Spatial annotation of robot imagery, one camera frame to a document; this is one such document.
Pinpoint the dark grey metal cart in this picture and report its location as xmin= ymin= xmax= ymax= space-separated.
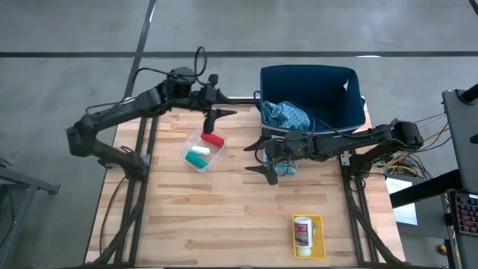
xmin=0 ymin=156 xmax=60 ymax=269

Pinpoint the teal patterned cloth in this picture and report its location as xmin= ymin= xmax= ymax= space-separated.
xmin=260 ymin=99 xmax=311 ymax=132

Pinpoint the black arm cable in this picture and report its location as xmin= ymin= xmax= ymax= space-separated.
xmin=255 ymin=118 xmax=399 ymax=176
xmin=84 ymin=46 xmax=208 ymax=115

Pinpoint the keyboard with coloured keys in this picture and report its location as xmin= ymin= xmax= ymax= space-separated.
xmin=450 ymin=189 xmax=478 ymax=237

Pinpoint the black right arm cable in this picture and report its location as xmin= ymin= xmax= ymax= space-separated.
xmin=255 ymin=118 xmax=399 ymax=176

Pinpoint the black metal table frame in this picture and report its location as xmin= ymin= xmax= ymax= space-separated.
xmin=84 ymin=89 xmax=406 ymax=268

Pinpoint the red bandage roll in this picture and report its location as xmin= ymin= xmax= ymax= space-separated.
xmin=200 ymin=132 xmax=226 ymax=149

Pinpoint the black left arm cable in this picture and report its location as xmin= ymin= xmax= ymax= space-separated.
xmin=84 ymin=46 xmax=208 ymax=115

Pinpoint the white paper sheet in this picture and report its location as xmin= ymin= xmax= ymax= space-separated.
xmin=391 ymin=203 xmax=418 ymax=226

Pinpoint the grey flat panel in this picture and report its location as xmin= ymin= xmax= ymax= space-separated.
xmin=442 ymin=87 xmax=478 ymax=195

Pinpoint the thin dark cable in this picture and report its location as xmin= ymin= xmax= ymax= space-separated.
xmin=99 ymin=175 xmax=128 ymax=257

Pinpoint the clear plastic bin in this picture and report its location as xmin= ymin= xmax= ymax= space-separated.
xmin=179 ymin=126 xmax=228 ymax=173

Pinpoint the black pole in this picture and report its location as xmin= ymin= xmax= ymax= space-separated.
xmin=459 ymin=82 xmax=478 ymax=105

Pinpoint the yellow plastic tray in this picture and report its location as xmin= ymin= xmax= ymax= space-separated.
xmin=291 ymin=214 xmax=326 ymax=259

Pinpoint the large white pill bottle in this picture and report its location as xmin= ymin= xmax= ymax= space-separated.
xmin=293 ymin=216 xmax=314 ymax=257

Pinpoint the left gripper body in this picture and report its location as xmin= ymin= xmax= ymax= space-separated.
xmin=196 ymin=85 xmax=231 ymax=112

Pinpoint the green bandage roll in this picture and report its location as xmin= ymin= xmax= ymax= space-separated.
xmin=184 ymin=150 xmax=209 ymax=170

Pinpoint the yellow cable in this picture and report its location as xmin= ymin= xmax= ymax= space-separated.
xmin=386 ymin=123 xmax=451 ymax=176

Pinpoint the navy white striped fabric basket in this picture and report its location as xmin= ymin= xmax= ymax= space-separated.
xmin=253 ymin=64 xmax=367 ymax=145

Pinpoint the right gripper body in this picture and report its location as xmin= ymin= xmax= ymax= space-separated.
xmin=263 ymin=132 xmax=313 ymax=165

